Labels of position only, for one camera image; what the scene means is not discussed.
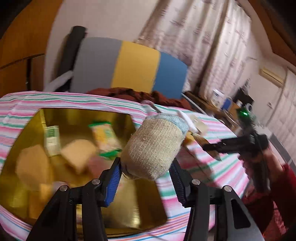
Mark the gold tin box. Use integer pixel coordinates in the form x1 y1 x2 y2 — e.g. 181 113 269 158
0 108 168 238

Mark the white rectangular bar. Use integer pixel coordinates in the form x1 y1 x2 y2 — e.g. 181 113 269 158
177 111 198 133

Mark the beige sponge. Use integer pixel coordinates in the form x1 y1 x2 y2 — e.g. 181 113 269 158
60 139 97 175
15 145 50 190

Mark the striped tablecloth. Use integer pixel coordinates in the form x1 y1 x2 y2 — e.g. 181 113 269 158
0 90 255 241

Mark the beige sock blue cuff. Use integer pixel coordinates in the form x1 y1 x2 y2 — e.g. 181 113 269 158
121 113 190 181

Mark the beige wall unit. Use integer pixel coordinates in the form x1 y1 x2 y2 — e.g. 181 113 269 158
259 67 286 87

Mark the grey yellow blue chair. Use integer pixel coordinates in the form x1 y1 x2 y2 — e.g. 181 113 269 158
44 37 188 100

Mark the wooden cabinet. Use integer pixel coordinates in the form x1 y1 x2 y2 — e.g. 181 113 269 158
0 0 64 93

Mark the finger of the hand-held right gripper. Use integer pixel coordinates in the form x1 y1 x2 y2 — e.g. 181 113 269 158
202 139 242 154
209 150 224 162

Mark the dark wooden shelf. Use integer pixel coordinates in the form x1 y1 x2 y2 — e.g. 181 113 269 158
183 91 245 130

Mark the green snack packet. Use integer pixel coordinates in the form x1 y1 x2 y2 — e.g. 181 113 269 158
88 122 122 159

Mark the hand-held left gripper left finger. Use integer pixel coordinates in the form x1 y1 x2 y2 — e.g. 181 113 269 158
26 158 122 241

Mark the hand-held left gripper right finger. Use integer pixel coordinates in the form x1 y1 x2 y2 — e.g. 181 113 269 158
169 160 265 241

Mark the person's right forearm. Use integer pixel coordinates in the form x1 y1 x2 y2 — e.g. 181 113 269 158
242 164 296 241

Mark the small green white box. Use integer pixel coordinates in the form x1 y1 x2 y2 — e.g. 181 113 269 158
44 125 61 157

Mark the beige printed paper box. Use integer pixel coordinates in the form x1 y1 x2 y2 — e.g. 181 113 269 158
193 117 207 134

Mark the black rolled mat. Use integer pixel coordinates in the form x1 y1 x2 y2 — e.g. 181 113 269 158
57 26 86 77

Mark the patterned white curtain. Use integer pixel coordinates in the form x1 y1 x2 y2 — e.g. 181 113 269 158
134 0 266 112

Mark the white box blue label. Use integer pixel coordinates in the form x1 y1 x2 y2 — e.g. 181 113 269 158
211 89 225 103

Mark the person's right hand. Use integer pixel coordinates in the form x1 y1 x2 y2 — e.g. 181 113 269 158
238 148 286 186

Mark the dark red jacket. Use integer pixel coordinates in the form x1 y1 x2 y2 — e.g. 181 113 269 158
87 87 197 112

